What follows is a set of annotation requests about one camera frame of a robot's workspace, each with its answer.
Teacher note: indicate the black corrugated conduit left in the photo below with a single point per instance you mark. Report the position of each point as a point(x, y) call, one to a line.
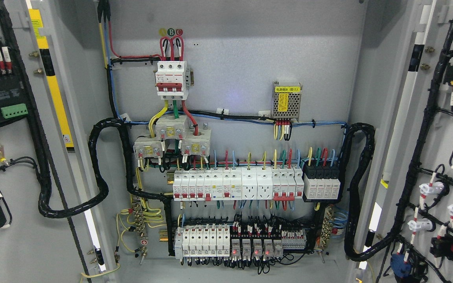
point(45, 180)

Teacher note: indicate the black relay terminal row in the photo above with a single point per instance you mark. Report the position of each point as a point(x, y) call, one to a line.
point(265, 238)

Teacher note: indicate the white breaker and socket row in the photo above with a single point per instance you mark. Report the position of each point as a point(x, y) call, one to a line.
point(254, 183)

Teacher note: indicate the clear current transformer blocks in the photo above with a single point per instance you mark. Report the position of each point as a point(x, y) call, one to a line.
point(173, 131)

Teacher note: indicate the grey cabinet door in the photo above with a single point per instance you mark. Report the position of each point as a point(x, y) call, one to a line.
point(36, 249)
point(402, 223)

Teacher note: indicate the black corrugated conduit right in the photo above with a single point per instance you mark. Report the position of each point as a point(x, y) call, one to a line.
point(354, 209)

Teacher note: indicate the white lower breaker row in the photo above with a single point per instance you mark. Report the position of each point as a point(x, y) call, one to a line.
point(202, 241)

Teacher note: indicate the metal mesh power supply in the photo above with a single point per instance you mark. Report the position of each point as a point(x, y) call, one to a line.
point(286, 99)

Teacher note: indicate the black surge protector block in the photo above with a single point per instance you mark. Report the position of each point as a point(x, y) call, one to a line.
point(322, 184)

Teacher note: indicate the black corrugated conduit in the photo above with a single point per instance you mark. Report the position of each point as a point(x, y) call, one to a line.
point(45, 180)
point(354, 209)

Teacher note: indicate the red white main breaker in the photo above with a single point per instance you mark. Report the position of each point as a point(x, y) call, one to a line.
point(172, 80)

